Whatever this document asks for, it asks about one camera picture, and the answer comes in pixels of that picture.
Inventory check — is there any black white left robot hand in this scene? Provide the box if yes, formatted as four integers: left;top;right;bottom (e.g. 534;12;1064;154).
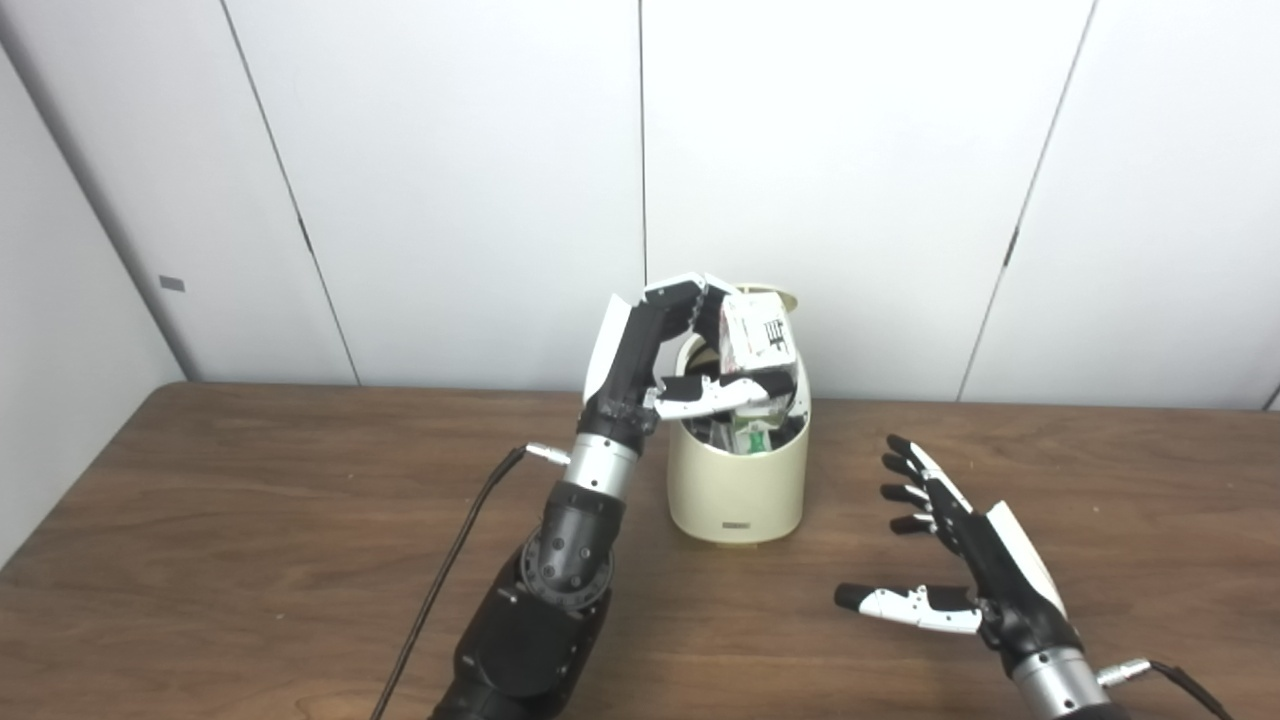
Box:
580;272;796;453

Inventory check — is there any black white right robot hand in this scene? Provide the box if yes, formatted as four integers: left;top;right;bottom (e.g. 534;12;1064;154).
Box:
835;434;1083;673

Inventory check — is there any white green milk carton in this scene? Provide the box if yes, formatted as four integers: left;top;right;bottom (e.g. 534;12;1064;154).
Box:
716;290;803;453

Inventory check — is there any cream-colored bin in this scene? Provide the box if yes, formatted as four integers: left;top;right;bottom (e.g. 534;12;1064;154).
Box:
667;283;811;546

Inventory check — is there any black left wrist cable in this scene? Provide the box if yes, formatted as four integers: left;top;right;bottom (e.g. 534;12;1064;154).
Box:
370;443;571;720

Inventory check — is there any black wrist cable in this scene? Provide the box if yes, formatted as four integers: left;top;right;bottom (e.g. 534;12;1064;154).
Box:
1097;658;1236;720
370;443;571;720

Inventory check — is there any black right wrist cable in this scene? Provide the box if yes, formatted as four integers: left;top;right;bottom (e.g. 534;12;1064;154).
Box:
1097;658;1236;720

